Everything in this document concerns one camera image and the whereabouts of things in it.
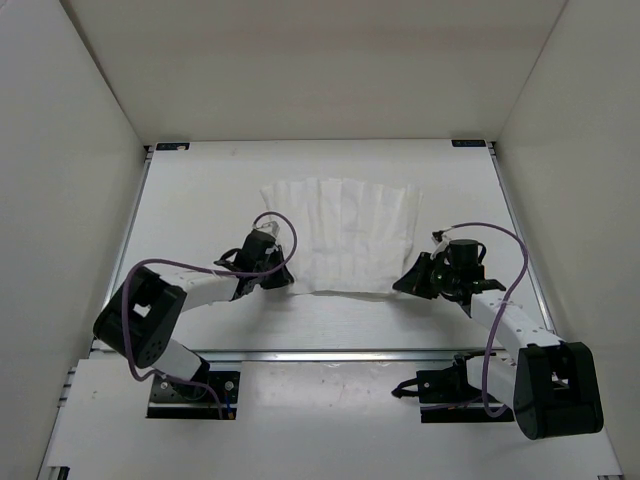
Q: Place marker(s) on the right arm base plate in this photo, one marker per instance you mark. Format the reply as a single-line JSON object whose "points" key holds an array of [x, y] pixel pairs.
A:
{"points": [[446, 397]]}

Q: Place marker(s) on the right corner black label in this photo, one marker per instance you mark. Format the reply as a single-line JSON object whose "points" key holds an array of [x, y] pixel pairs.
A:
{"points": [[468, 143]]}

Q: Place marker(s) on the aluminium front table rail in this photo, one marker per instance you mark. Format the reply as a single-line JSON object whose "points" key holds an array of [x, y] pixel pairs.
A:
{"points": [[328, 356]]}

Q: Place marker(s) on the white pleated skirt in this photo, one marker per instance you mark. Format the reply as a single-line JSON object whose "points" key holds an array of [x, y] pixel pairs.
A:
{"points": [[353, 236]]}

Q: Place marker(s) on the left corner black label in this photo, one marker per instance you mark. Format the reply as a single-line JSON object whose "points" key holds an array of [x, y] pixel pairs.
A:
{"points": [[172, 146]]}

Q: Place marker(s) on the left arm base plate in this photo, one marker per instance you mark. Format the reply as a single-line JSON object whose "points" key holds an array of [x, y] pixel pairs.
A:
{"points": [[172, 401]]}

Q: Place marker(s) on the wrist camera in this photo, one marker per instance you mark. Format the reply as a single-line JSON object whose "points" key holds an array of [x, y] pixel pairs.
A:
{"points": [[270, 228], [441, 241]]}

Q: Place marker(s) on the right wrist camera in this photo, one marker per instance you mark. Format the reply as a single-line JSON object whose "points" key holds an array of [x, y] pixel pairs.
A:
{"points": [[441, 241]]}

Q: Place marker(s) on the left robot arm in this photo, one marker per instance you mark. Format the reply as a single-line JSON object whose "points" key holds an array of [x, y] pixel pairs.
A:
{"points": [[139, 320]]}

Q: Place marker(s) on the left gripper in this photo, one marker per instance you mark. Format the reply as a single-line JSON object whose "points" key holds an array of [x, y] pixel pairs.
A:
{"points": [[281, 278]]}

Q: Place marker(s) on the corner black label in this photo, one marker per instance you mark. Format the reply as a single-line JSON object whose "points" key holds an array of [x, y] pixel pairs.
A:
{"points": [[468, 143], [172, 146]]}

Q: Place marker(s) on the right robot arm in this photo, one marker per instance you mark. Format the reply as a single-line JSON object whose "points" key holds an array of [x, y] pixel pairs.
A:
{"points": [[549, 386]]}

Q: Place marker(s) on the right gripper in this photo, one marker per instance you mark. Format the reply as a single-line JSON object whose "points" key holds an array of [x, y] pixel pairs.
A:
{"points": [[414, 280]]}

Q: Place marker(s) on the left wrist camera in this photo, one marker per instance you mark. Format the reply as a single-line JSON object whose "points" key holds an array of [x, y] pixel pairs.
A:
{"points": [[270, 228]]}

